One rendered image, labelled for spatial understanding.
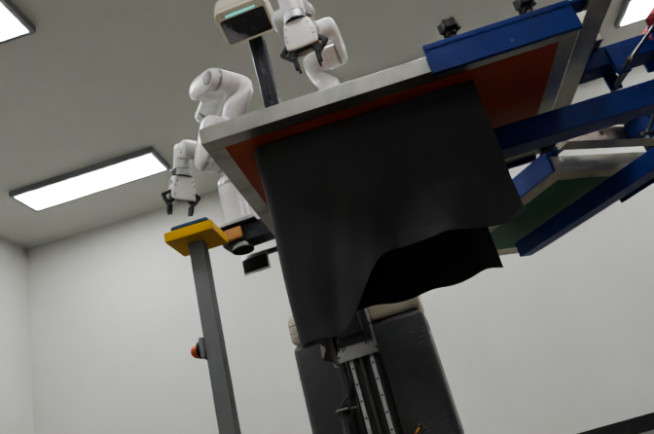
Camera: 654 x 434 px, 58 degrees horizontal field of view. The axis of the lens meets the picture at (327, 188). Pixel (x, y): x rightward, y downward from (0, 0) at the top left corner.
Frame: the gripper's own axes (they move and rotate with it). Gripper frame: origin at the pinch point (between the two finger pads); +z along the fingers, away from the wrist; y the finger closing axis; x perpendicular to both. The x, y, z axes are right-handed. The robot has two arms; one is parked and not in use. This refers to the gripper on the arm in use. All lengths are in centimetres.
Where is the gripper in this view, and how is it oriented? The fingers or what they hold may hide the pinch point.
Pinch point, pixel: (308, 62)
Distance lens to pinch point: 180.4
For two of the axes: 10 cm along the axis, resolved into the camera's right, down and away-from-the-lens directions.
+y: -9.4, 3.3, 1.3
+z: 2.5, 8.8, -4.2
